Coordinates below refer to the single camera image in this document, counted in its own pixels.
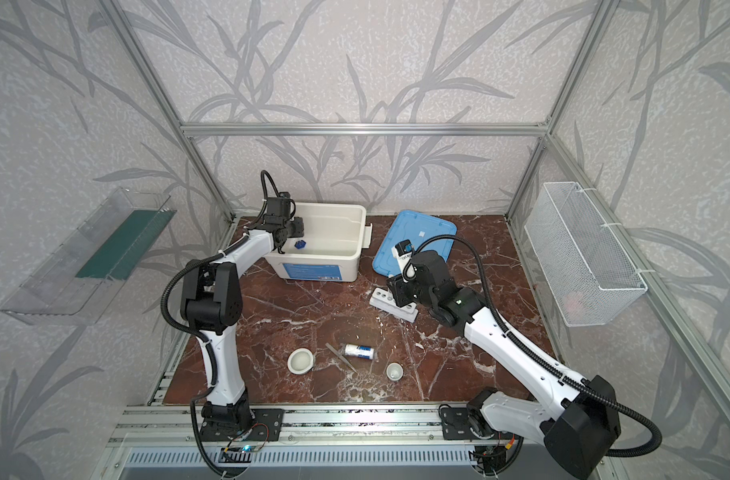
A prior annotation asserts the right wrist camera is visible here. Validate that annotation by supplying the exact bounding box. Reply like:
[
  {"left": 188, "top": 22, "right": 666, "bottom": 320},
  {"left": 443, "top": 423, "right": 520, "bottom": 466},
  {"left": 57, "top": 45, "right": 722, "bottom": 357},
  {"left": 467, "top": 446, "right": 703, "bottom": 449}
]
[{"left": 392, "top": 239, "right": 415, "bottom": 281}]

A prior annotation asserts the white gauze roll blue label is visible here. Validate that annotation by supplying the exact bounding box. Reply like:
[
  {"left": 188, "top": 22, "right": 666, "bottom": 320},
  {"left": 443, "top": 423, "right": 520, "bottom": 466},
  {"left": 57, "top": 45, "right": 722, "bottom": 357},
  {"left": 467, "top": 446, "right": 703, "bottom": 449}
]
[{"left": 344, "top": 344, "right": 375, "bottom": 360}]

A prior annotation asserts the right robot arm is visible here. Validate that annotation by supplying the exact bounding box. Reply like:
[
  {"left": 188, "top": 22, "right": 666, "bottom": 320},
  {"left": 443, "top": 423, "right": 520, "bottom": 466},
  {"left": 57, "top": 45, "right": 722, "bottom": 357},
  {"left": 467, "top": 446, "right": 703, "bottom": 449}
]
[{"left": 387, "top": 235, "right": 663, "bottom": 479}]

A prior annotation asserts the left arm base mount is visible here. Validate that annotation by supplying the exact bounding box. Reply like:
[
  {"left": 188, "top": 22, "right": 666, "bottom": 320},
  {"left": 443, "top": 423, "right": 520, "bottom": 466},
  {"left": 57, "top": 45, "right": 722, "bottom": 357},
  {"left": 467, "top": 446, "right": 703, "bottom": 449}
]
[{"left": 199, "top": 408, "right": 285, "bottom": 442}]

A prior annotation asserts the large white ceramic dish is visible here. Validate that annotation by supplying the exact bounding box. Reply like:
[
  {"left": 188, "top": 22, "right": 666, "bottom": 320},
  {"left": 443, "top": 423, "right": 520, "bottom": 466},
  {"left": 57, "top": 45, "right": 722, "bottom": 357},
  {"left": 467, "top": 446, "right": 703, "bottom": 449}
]
[{"left": 287, "top": 348, "right": 315, "bottom": 375}]

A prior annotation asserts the small white ceramic crucible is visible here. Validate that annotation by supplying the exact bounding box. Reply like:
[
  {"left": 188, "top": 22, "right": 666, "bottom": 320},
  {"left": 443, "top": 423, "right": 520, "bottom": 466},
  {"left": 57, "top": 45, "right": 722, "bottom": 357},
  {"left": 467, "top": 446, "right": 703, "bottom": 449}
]
[{"left": 386, "top": 362, "right": 404, "bottom": 382}]

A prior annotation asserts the blue plastic bin lid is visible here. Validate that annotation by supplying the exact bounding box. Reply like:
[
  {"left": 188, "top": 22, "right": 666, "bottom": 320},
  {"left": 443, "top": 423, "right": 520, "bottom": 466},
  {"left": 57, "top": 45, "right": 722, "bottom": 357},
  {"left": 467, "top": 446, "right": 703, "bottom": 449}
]
[{"left": 372, "top": 210, "right": 457, "bottom": 278}]

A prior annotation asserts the clear acrylic wall shelf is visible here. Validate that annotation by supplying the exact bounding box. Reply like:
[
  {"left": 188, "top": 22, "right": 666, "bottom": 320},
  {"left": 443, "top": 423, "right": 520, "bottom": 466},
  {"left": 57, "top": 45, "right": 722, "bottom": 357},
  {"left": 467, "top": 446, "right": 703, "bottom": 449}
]
[{"left": 0, "top": 187, "right": 177, "bottom": 326}]

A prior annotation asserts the white plastic storage bin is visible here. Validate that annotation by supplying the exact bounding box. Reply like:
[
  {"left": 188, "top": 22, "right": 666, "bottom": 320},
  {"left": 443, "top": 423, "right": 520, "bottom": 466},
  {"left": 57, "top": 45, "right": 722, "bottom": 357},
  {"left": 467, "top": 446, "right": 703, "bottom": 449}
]
[{"left": 265, "top": 203, "right": 372, "bottom": 282}]

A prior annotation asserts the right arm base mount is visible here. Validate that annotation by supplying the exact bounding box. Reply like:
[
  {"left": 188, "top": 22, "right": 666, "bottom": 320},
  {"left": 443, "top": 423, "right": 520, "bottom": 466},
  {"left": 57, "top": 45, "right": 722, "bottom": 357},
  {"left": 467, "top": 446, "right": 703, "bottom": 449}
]
[{"left": 438, "top": 404, "right": 495, "bottom": 440}]

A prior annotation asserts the aluminium front rail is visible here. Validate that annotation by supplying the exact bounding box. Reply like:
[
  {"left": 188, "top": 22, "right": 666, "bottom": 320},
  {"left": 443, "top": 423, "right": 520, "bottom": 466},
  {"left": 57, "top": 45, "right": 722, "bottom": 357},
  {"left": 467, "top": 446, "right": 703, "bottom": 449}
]
[{"left": 112, "top": 403, "right": 612, "bottom": 448}]

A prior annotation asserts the white test tube rack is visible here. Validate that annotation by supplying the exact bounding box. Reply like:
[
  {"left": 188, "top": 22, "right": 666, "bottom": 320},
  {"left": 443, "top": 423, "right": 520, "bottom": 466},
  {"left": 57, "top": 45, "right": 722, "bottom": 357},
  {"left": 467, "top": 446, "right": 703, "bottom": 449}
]
[{"left": 369, "top": 288, "right": 418, "bottom": 323}]

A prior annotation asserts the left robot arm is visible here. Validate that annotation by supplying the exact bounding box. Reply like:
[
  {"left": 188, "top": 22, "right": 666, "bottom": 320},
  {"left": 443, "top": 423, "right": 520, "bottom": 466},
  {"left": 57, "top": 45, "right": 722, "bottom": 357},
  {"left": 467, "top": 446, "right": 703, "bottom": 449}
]
[{"left": 160, "top": 170, "right": 304, "bottom": 435}]

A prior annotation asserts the white wire mesh basket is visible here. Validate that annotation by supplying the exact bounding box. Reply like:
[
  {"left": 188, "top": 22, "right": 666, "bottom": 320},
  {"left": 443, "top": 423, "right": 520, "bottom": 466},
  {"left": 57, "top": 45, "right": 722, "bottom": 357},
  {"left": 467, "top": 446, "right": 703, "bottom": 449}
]
[{"left": 524, "top": 182, "right": 648, "bottom": 327}]

